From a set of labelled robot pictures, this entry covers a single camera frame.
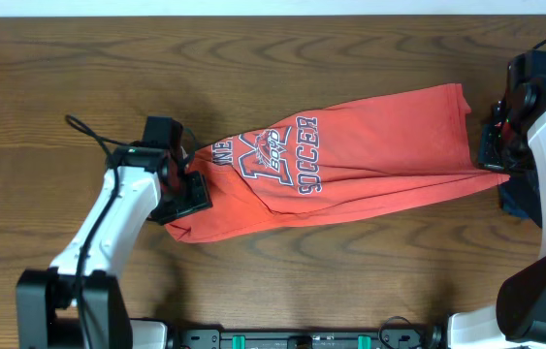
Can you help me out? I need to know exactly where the red Boyd soccer t-shirt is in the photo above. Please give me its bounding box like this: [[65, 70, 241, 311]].
[[167, 83, 505, 243]]

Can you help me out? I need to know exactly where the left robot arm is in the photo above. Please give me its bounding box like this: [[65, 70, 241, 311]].
[[16, 115, 212, 349]]

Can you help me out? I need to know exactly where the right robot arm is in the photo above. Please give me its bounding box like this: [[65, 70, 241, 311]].
[[442, 48, 546, 348]]

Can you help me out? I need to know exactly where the dark printed folded garment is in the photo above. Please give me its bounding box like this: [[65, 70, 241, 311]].
[[498, 172, 542, 228]]

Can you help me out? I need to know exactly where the black rail cable loop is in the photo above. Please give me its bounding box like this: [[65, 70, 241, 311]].
[[377, 316, 424, 349]]

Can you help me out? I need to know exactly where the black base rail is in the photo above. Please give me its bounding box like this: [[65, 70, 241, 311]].
[[179, 325, 446, 349]]

